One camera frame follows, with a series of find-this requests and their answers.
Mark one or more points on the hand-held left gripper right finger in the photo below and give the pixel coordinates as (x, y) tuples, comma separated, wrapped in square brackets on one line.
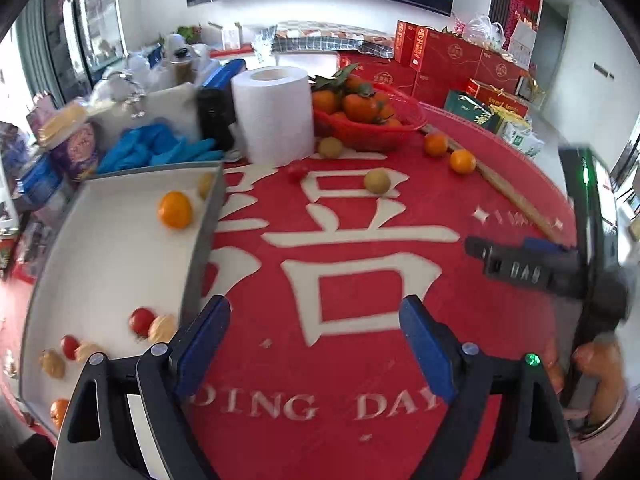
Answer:
[(425, 350)]

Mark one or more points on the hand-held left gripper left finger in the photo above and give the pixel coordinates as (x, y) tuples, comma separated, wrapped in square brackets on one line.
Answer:
[(200, 345)]

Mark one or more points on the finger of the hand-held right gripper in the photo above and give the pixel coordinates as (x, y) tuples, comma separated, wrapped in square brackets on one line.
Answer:
[(545, 247), (520, 270)]

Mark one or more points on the tan walnut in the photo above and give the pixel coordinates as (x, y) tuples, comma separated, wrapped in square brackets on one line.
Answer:
[(162, 328)]

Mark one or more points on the white shallow tray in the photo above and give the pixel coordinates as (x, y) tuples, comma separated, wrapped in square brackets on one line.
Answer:
[(115, 260)]

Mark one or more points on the red cherry tomato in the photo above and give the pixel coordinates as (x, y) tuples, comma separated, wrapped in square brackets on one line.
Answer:
[(296, 171), (69, 346)]

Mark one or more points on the large orange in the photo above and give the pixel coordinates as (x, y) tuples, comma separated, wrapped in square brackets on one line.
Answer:
[(175, 209)]

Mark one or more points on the medium orange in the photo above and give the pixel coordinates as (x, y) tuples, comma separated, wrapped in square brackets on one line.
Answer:
[(59, 411)]

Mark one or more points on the person's right forearm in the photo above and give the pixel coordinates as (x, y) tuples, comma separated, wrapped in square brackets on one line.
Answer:
[(600, 450)]

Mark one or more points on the person's right hand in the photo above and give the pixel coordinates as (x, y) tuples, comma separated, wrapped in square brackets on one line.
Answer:
[(602, 375)]

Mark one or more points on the long wooden stick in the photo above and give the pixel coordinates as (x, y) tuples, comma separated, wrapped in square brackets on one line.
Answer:
[(505, 186)]

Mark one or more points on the white and green box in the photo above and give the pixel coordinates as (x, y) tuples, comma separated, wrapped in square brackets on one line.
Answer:
[(520, 137)]

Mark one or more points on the small orange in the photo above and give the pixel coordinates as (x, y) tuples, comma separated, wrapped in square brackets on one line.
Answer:
[(462, 161), (435, 144)]

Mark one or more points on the yellow-brown walnut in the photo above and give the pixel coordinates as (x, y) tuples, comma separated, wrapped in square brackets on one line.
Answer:
[(52, 364)]

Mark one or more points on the green gift box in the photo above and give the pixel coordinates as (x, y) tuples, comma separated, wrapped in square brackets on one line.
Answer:
[(470, 107)]

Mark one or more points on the yellow-green round fruit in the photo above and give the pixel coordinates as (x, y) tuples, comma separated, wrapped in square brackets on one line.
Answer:
[(330, 147), (205, 185), (376, 180)]

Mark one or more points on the red plastic basket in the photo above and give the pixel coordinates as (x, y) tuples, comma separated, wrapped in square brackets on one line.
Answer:
[(370, 135)]

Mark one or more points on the blue rubber gloves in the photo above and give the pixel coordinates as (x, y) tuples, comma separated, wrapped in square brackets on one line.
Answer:
[(150, 147)]

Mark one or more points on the stack of red gift boxes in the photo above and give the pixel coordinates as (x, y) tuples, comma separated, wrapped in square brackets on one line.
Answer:
[(445, 57)]

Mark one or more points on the clear plastic bag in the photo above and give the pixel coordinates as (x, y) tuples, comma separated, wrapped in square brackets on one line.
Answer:
[(480, 29)]

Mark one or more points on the purple cup with yellow lid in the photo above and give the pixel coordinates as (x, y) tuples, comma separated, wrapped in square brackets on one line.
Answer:
[(75, 152)]

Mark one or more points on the blue drink can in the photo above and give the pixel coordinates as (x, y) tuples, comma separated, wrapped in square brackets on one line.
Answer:
[(37, 182)]

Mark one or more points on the black box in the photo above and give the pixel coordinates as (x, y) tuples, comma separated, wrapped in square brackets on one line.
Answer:
[(215, 115)]

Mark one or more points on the pile of leafy tangerines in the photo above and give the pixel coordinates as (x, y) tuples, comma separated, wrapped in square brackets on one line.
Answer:
[(350, 100)]

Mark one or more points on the white toilet paper roll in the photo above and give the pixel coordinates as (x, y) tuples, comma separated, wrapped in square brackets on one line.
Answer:
[(272, 115)]

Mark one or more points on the silver faucet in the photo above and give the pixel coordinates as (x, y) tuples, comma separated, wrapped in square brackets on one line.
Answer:
[(129, 91)]

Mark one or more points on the blue ribbed case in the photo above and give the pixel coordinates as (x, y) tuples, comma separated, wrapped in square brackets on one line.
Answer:
[(222, 72)]

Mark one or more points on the dark-lidded bottle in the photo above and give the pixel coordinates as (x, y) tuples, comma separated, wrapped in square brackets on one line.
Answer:
[(181, 66)]

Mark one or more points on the pink carton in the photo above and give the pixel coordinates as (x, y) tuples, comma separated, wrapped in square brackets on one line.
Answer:
[(41, 112)]

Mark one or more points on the chequered cloth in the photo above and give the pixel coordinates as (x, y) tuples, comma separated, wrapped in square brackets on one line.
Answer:
[(325, 37)]

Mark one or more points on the glass door cabinet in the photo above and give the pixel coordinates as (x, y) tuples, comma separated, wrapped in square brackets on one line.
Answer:
[(80, 25)]

